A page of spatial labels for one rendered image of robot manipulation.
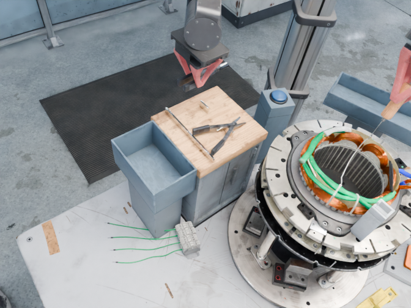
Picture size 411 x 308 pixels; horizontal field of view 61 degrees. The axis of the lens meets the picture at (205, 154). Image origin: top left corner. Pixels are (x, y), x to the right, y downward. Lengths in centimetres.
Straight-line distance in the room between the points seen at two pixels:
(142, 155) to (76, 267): 33
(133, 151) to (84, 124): 143
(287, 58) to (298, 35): 8
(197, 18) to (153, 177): 40
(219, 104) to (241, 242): 37
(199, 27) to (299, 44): 56
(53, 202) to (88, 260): 106
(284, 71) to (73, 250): 78
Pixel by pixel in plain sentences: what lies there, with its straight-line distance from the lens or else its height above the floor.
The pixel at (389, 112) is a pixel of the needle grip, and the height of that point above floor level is 129.
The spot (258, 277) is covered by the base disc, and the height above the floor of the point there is 80.
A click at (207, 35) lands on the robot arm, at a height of 136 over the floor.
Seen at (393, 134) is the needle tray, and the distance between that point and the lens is 101.
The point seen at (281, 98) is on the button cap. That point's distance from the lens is 95.
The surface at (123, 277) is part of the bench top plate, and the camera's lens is 93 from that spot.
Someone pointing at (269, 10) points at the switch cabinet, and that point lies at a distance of 329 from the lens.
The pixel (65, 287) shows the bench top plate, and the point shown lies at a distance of 95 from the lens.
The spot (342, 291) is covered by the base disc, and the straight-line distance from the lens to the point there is 99.
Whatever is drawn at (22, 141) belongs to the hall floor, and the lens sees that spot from 229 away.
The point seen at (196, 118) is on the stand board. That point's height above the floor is 107.
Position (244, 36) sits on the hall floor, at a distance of 303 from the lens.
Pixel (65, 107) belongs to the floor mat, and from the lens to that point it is 239.
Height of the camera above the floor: 166
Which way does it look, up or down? 53 degrees down
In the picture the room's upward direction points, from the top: 9 degrees clockwise
